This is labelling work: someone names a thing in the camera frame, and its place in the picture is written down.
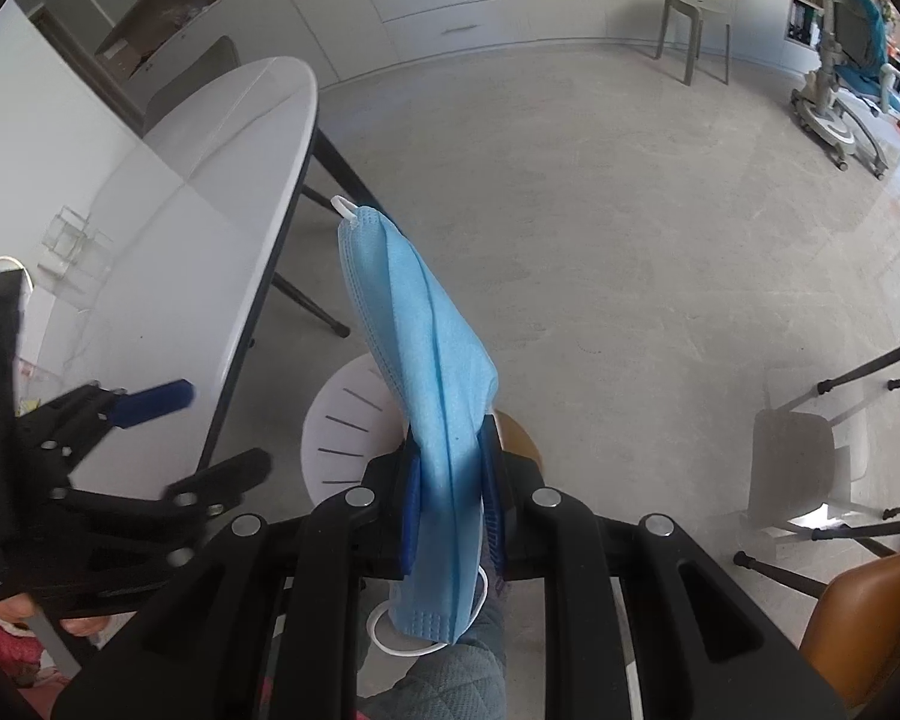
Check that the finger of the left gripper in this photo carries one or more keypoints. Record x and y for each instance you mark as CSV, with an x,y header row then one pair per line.
x,y
131,410
220,487

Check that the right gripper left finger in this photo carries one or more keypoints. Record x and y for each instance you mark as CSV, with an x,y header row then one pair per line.
x,y
262,621

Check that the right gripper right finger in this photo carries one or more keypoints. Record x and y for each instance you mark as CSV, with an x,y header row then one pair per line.
x,y
640,621

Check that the blue surgical face mask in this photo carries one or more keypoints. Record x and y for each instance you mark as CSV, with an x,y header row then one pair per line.
x,y
445,383

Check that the white trash bin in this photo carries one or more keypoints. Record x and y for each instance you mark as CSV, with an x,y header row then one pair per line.
x,y
352,420

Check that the person's left hand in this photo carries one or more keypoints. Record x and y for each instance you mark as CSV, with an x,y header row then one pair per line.
x,y
17,610

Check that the white oval table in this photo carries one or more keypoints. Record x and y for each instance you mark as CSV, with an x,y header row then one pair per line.
x,y
181,243

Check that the clear acrylic holder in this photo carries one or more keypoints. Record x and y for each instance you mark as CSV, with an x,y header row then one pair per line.
x,y
75,259

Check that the brown leather chair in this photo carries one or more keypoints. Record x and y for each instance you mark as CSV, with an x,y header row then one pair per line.
x,y
853,635

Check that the person's grey quilted leg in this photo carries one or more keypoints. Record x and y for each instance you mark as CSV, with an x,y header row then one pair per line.
x,y
466,680

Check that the grey chair at right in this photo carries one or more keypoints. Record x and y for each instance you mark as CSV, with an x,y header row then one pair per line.
x,y
799,475

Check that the grey chair behind table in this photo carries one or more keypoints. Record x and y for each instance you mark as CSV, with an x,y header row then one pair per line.
x,y
217,60

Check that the teal kids desk chair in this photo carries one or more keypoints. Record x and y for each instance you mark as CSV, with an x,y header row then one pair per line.
x,y
853,58

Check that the grey small stool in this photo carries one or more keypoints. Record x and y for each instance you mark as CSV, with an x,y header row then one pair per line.
x,y
699,13

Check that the white round wall clock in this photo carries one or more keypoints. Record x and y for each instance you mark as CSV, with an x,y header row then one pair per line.
x,y
10,263

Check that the open wall shelf niche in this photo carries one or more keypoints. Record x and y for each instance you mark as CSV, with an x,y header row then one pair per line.
x,y
144,29

